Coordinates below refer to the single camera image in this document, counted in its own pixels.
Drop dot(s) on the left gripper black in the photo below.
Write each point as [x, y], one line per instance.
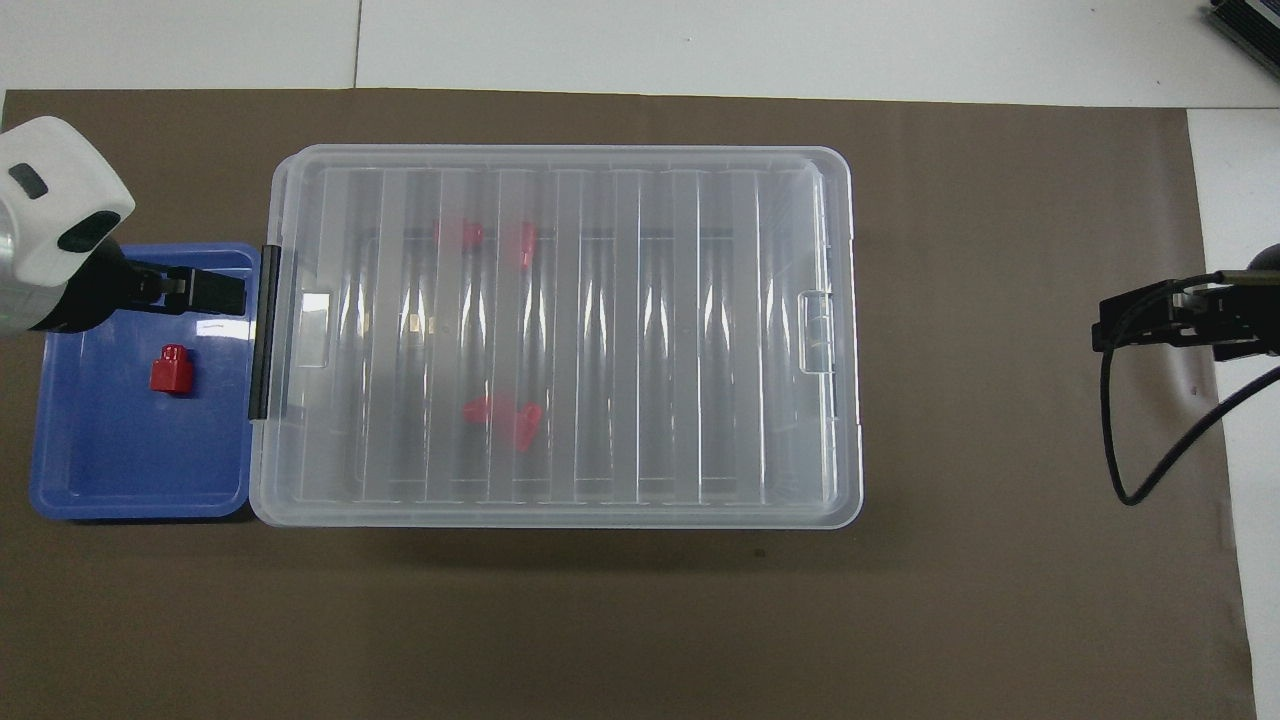
[95, 295]

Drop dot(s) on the brown table mat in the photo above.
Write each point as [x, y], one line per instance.
[640, 620]

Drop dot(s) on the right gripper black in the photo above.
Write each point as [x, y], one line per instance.
[1255, 320]

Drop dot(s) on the clear plastic storage box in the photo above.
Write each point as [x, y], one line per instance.
[400, 480]

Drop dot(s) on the blue plastic tray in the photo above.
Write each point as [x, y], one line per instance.
[140, 450]

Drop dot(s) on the clear ribbed plastic lid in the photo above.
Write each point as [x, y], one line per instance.
[625, 350]

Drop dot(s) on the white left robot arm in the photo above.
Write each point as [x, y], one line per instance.
[60, 180]

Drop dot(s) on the grey ribbed device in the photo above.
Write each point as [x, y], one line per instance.
[1250, 25]

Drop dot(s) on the red block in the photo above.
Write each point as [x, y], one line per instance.
[524, 243]
[478, 408]
[171, 370]
[458, 233]
[522, 426]

